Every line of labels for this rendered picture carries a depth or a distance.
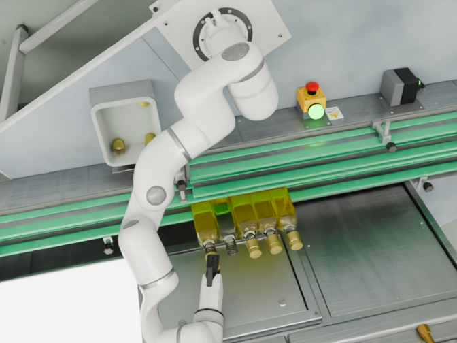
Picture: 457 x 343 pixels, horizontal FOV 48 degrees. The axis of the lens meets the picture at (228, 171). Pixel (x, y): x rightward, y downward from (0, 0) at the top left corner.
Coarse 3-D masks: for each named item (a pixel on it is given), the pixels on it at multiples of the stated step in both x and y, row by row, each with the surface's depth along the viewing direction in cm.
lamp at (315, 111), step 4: (312, 104) 150; (316, 104) 149; (320, 104) 150; (308, 108) 151; (312, 108) 149; (316, 108) 149; (320, 108) 149; (308, 112) 151; (312, 112) 149; (316, 112) 149; (320, 112) 149; (312, 116) 150; (316, 116) 150; (320, 116) 150
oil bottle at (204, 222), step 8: (192, 208) 148; (200, 208) 148; (208, 208) 147; (200, 216) 145; (208, 216) 145; (200, 224) 143; (208, 224) 143; (200, 232) 141; (208, 232) 141; (216, 232) 142; (200, 240) 141; (208, 240) 141; (216, 240) 143
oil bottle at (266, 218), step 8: (256, 192) 151; (264, 192) 151; (256, 200) 148; (264, 200) 148; (256, 208) 146; (264, 208) 146; (272, 208) 146; (256, 216) 145; (264, 216) 144; (272, 216) 144; (264, 224) 142; (272, 224) 143; (264, 232) 144
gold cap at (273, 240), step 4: (268, 236) 141; (272, 236) 140; (276, 236) 140; (268, 240) 140; (272, 240) 139; (276, 240) 139; (268, 244) 140; (272, 244) 138; (276, 244) 138; (280, 244) 139; (272, 248) 138; (276, 248) 138; (280, 248) 139; (272, 252) 139; (276, 252) 139
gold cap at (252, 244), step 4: (248, 240) 140; (252, 240) 139; (256, 240) 140; (248, 244) 139; (252, 244) 138; (256, 244) 139; (248, 248) 139; (252, 248) 138; (256, 248) 137; (252, 252) 137; (256, 252) 138; (260, 252) 138; (252, 256) 138; (256, 256) 139
